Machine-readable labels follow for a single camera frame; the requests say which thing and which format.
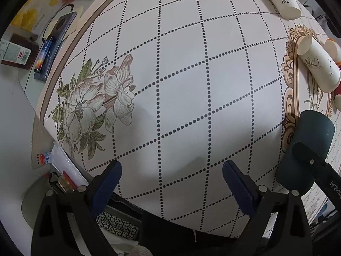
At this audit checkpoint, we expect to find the dark blue smartphone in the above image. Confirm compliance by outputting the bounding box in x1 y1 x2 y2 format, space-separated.
43 11 78 42

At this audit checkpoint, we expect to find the brown box white label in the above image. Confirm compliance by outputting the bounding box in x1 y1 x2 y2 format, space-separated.
0 33 40 70

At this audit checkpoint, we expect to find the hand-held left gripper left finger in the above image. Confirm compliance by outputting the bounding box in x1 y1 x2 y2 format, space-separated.
30 160 123 256

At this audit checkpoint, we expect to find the dark teal cup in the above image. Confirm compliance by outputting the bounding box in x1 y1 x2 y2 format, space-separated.
277 110 335 192

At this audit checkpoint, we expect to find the black white patterned pad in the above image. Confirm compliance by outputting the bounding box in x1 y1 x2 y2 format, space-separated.
94 211 142 242

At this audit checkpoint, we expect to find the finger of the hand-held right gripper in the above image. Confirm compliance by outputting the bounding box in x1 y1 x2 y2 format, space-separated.
292 141 341 201

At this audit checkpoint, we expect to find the clear plastic packet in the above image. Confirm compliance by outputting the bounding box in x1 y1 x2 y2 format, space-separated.
50 143 90 188

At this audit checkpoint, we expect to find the white orange paper cup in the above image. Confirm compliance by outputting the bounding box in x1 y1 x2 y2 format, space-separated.
324 38 341 67

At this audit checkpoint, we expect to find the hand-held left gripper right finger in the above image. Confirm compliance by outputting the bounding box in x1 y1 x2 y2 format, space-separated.
222 160 312 256

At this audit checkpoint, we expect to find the white floral checked tablecloth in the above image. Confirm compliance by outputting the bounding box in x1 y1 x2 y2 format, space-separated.
36 0 341 239

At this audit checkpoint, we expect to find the white paper cup bird drawing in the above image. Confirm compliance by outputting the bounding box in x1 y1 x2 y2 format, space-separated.
297 35 341 92

